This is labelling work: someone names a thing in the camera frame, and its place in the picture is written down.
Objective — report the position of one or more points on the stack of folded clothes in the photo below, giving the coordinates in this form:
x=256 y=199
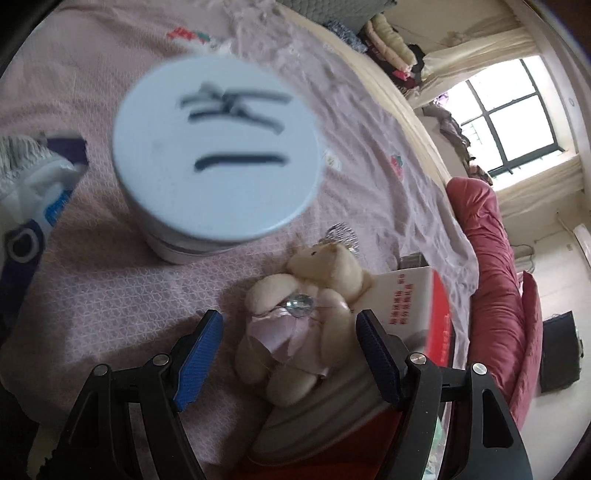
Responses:
x=392 y=39

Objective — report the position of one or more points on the pink quilt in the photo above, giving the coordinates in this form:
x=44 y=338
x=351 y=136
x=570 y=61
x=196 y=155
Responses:
x=489 y=277

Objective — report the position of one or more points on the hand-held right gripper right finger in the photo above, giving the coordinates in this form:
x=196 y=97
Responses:
x=378 y=360

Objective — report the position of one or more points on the beige teddy bear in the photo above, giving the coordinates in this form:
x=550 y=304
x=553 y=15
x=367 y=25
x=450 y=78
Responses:
x=323 y=272

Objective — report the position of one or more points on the grey quilted headboard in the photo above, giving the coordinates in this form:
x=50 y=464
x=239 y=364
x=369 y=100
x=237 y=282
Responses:
x=341 y=7

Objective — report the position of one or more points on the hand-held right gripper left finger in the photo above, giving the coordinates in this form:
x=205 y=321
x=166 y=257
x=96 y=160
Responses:
x=198 y=360

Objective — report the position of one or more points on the red tissue pack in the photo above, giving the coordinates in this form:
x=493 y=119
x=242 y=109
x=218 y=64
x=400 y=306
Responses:
x=411 y=300

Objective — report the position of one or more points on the black television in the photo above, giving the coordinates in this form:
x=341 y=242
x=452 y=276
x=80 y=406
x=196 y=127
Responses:
x=558 y=350

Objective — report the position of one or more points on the beige bed sheet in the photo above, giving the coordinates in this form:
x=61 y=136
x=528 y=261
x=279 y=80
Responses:
x=392 y=106

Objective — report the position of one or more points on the white air conditioner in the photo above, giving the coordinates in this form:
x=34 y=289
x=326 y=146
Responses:
x=582 y=240

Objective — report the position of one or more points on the blue patterned cloth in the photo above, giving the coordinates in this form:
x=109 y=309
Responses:
x=346 y=34

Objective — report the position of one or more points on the cream curtain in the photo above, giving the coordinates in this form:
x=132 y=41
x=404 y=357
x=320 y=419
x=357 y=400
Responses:
x=540 y=184
x=485 y=46

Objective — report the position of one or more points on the white plastic bag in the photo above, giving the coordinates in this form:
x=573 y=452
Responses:
x=46 y=184

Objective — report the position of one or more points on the pile of clothes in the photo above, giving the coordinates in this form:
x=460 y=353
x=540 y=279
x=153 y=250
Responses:
x=455 y=129

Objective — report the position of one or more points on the window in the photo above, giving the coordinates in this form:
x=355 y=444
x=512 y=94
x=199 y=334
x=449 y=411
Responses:
x=517 y=124

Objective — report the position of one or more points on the white round jar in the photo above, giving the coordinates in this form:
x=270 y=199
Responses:
x=217 y=161

